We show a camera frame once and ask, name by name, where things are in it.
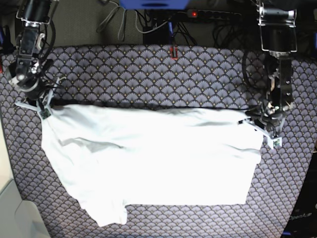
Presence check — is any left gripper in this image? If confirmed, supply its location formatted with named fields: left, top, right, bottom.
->
left=238, top=106, right=282, bottom=149

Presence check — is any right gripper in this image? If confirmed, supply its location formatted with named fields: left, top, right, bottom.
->
left=15, top=77, right=66, bottom=119

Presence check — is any white T-shirt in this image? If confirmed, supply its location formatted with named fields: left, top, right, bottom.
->
left=41, top=105, right=264, bottom=227

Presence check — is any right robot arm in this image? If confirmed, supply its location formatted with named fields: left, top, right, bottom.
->
left=6, top=0, right=59, bottom=120

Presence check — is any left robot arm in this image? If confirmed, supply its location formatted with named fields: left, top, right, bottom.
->
left=242, top=0, right=297, bottom=149

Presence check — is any patterned grey fan tablecloth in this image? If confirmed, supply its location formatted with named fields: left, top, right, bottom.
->
left=0, top=45, right=317, bottom=238

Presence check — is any black OpenArm base panel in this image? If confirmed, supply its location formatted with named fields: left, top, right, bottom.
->
left=281, top=152, right=317, bottom=238

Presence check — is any red clip at table edge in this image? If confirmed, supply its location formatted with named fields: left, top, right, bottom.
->
left=170, top=47, right=178, bottom=60

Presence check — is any blue box at top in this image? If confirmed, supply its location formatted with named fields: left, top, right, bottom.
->
left=119, top=0, right=189, bottom=10

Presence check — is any black power strip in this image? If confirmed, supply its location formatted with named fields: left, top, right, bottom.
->
left=187, top=9, right=242, bottom=20

